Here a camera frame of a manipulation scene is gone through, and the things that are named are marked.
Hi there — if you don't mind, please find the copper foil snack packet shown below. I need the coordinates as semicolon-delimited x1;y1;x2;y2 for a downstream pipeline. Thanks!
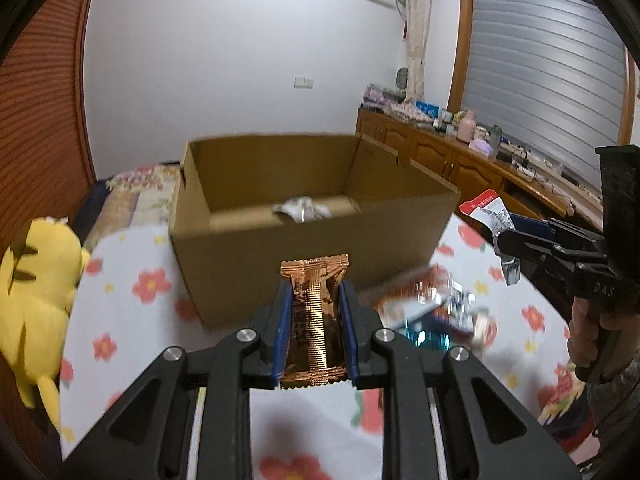
280;254;350;390

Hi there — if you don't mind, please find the white flower print bedsheet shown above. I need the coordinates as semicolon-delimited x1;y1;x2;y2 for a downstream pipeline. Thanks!
60;220;591;480

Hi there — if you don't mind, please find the brown cardboard box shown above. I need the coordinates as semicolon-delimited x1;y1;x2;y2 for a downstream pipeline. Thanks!
169;133;461;330

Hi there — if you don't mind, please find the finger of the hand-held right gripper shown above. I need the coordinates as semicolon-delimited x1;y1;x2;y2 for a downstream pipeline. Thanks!
510;213;557;241
494;227;561;267

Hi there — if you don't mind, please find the white blue snack packet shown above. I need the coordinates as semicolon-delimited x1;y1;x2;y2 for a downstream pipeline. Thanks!
380;265;498;351

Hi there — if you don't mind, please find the pink bottle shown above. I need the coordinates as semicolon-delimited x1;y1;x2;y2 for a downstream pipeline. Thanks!
457;109;476;142

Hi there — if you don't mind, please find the person's right hand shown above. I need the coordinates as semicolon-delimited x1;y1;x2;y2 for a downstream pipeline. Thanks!
568;300;608;368

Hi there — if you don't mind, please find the wooden cabinet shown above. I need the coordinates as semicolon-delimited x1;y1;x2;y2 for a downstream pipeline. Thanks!
356;106;606;233

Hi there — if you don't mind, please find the pastel floral quilt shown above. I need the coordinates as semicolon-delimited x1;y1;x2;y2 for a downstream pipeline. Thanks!
95;164;182;241

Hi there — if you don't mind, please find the beige curtain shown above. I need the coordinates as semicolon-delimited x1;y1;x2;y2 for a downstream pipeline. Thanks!
404;0;432;103

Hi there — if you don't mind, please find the blue foil snack packet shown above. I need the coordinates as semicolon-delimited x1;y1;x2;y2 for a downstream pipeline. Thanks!
402;317;453;353

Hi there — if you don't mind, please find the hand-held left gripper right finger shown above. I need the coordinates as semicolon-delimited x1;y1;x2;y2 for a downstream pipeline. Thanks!
339;281;583;480

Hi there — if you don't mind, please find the white red snack packet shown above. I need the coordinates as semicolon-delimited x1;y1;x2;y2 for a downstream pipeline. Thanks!
459;189;521;286

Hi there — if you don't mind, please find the silver snack packet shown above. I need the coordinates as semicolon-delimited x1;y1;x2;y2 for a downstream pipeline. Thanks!
272;196;332;223

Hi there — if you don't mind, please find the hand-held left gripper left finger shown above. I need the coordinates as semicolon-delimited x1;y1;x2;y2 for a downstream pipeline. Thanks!
60;280;293;480

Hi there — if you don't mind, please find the grey window blind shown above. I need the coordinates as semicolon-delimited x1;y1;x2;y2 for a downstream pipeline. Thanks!
457;0;628;186

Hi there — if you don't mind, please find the yellow plush toy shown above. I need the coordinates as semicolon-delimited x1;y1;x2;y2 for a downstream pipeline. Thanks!
0;216;91;433

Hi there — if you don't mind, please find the person's right forearm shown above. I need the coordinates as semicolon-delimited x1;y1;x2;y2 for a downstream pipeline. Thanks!
582;350;640;466

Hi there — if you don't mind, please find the brown slatted wardrobe door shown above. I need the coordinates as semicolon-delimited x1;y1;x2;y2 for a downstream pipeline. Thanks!
0;0;103;261

